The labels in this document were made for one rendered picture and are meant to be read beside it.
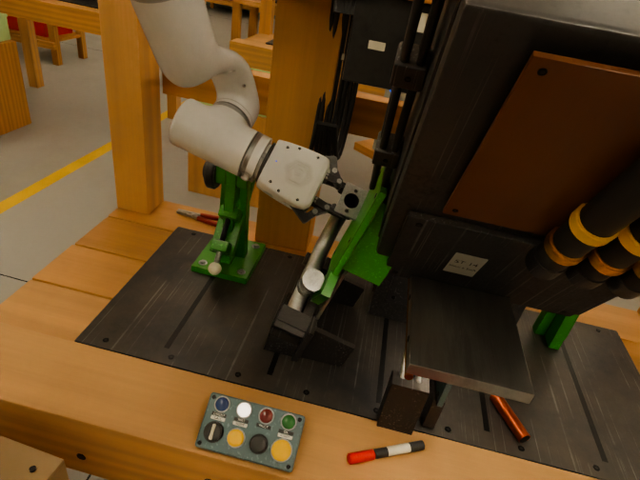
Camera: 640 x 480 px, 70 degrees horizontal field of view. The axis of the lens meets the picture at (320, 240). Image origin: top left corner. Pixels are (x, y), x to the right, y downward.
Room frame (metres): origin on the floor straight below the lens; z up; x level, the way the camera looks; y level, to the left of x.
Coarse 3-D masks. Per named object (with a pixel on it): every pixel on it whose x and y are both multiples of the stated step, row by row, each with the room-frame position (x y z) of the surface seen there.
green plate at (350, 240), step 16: (368, 192) 0.71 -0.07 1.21; (384, 192) 0.61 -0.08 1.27; (368, 208) 0.62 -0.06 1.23; (384, 208) 0.62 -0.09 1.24; (352, 224) 0.68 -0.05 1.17; (368, 224) 0.60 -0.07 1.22; (352, 240) 0.61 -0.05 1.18; (368, 240) 0.62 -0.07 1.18; (336, 256) 0.66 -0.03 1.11; (352, 256) 0.62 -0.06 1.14; (368, 256) 0.62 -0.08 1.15; (384, 256) 0.61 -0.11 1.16; (336, 272) 0.61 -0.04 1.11; (352, 272) 0.62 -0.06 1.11; (368, 272) 0.62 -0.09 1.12; (384, 272) 0.61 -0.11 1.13
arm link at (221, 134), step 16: (176, 112) 0.71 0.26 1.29; (192, 112) 0.72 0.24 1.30; (208, 112) 0.73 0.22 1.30; (224, 112) 0.74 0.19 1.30; (240, 112) 0.76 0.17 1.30; (176, 128) 0.70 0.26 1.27; (192, 128) 0.70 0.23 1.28; (208, 128) 0.70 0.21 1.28; (224, 128) 0.71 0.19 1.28; (240, 128) 0.72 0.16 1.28; (176, 144) 0.71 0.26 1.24; (192, 144) 0.70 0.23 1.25; (208, 144) 0.70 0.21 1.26; (224, 144) 0.70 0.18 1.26; (240, 144) 0.70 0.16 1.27; (208, 160) 0.71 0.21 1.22; (224, 160) 0.69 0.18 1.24; (240, 160) 0.69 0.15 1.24
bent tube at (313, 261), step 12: (348, 192) 0.70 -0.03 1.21; (360, 192) 0.71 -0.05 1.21; (348, 204) 0.75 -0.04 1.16; (360, 204) 0.70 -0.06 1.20; (348, 216) 0.68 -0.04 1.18; (324, 228) 0.77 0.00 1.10; (336, 228) 0.76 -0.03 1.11; (324, 240) 0.75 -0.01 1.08; (312, 252) 0.74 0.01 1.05; (324, 252) 0.74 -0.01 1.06; (312, 264) 0.72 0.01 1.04; (300, 300) 0.66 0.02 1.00
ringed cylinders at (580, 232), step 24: (600, 192) 0.41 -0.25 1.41; (624, 192) 0.38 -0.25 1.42; (576, 216) 0.42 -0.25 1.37; (600, 216) 0.39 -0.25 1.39; (624, 216) 0.38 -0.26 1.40; (552, 240) 0.45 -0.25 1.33; (576, 240) 0.42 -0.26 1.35; (600, 240) 0.40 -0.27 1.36; (624, 240) 0.41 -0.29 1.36; (528, 264) 0.48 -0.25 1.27; (552, 264) 0.45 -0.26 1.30; (576, 264) 0.44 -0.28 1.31; (600, 264) 0.43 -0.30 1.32; (624, 264) 0.42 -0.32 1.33; (624, 288) 0.45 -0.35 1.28
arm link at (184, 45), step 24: (144, 0) 0.60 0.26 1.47; (168, 0) 0.60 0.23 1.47; (192, 0) 0.62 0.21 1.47; (144, 24) 0.62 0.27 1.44; (168, 24) 0.61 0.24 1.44; (192, 24) 0.63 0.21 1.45; (168, 48) 0.62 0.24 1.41; (192, 48) 0.63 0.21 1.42; (216, 48) 0.68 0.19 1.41; (168, 72) 0.64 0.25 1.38; (192, 72) 0.64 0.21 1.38; (216, 72) 0.68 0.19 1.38; (240, 72) 0.75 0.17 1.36; (240, 96) 0.78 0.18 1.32
